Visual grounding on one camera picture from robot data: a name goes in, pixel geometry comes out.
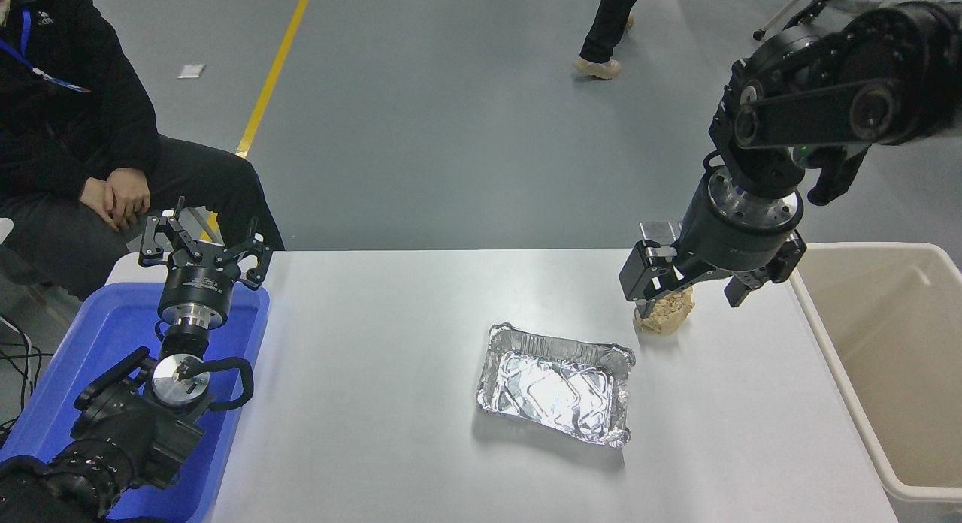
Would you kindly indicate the seated person's left hand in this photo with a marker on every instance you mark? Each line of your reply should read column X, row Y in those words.
column 131, row 192

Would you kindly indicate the seated person's right hand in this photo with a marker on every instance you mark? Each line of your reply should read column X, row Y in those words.
column 101, row 207

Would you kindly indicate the white wheeled office chair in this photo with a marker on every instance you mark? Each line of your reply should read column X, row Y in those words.
column 782, row 12

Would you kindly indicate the metal floor plate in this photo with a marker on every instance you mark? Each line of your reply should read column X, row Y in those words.
column 660, row 230

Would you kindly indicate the blue plastic tray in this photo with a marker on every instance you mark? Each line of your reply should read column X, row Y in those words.
column 90, row 335

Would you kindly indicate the rectangular foil tray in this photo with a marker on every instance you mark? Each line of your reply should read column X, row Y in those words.
column 552, row 388

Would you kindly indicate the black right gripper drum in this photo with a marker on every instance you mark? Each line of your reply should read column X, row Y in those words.
column 733, row 245

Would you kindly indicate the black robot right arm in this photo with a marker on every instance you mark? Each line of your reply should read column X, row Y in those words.
column 827, row 110

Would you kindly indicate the seated person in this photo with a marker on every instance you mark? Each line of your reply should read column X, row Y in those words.
column 60, row 95

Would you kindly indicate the large pale bin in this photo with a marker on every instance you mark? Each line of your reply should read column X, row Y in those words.
column 894, row 358

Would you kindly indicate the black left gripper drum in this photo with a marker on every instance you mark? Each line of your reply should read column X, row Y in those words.
column 197, row 286

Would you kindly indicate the crumpled tan paper ball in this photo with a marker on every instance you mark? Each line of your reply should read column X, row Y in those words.
column 665, row 316

